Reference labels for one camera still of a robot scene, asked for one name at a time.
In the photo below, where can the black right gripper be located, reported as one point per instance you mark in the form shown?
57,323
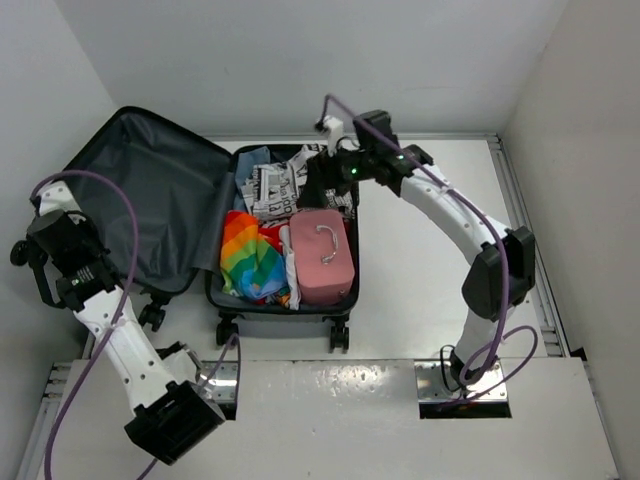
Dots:
322,173

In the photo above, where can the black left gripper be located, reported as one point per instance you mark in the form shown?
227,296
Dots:
85,224

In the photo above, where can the black white newspaper print shirt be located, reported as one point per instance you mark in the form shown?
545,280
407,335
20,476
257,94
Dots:
273,191

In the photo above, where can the grey-blue cloth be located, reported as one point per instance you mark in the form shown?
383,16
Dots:
245,163

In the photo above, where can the pink vanity case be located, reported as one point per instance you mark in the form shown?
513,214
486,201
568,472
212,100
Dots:
324,267

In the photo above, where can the grey hard-shell suitcase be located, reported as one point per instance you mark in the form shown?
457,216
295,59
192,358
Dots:
152,198

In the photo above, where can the rainbow striped garment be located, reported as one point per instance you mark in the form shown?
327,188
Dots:
251,266

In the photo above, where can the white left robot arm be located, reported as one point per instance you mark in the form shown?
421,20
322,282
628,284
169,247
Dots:
171,411

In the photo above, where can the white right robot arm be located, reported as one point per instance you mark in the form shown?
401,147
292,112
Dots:
501,259

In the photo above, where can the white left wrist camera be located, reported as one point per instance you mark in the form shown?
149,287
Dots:
54,196

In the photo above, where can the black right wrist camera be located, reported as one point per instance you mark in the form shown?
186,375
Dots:
378,120

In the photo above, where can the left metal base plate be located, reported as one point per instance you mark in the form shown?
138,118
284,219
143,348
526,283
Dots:
222,387

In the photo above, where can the metal base plate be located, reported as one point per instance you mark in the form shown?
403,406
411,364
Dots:
222,387
439,397

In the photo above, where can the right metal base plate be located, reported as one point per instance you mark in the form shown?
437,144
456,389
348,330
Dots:
439,397

